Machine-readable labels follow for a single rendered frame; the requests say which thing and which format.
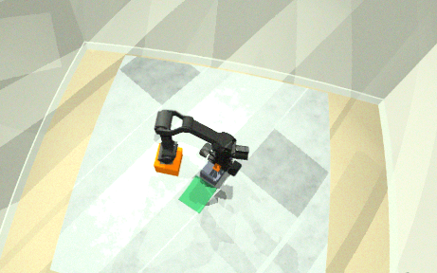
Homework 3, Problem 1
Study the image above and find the orange l-shaped part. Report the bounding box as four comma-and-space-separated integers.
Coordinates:
213, 163, 221, 172

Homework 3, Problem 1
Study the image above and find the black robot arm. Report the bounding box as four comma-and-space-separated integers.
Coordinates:
154, 109, 249, 166

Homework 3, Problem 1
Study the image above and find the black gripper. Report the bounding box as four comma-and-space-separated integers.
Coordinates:
199, 143, 242, 177

